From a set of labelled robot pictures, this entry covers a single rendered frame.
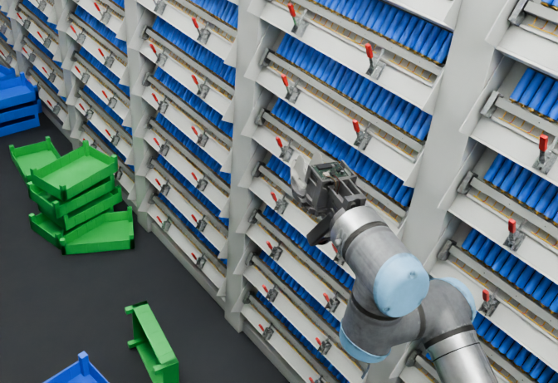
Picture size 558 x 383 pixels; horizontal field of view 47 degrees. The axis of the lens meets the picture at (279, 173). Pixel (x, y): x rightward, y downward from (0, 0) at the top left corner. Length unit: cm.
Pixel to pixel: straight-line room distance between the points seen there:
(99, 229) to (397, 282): 215
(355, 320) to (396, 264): 13
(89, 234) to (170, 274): 44
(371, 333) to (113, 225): 207
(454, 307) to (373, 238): 21
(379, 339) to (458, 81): 54
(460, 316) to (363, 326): 18
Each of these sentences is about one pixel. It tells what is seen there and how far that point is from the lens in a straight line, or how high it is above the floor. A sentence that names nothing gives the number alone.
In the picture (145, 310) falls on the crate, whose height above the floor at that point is 20.
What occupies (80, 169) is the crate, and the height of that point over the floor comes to 24.
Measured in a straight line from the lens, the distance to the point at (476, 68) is 129.
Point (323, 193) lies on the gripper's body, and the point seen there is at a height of 126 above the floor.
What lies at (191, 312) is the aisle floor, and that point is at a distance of 257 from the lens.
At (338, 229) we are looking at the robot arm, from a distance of 104.
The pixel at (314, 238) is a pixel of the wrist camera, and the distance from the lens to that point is 116.
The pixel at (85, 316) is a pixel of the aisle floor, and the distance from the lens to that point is 260.
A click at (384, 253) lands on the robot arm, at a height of 127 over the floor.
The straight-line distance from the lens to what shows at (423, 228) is 150.
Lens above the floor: 190
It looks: 35 degrees down
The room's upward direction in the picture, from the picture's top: 6 degrees clockwise
